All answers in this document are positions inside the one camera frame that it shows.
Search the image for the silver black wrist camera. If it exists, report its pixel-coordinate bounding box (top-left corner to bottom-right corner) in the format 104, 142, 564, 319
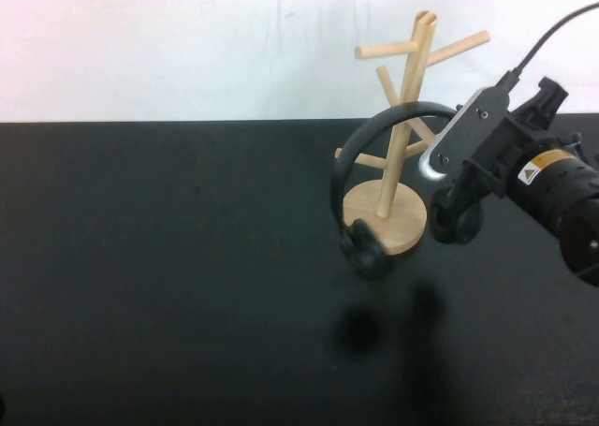
418, 86, 511, 183

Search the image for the wooden tree-shaped headphone stand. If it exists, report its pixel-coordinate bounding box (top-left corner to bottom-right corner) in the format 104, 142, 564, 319
334, 11, 490, 255

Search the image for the black over-ear headphones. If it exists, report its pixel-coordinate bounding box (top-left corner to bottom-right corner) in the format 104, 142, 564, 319
329, 100, 484, 280

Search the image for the black camera cable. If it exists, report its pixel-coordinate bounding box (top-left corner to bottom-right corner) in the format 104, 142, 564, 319
495, 2, 599, 95

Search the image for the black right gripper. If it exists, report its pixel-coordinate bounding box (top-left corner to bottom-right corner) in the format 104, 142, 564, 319
431, 76, 582, 224

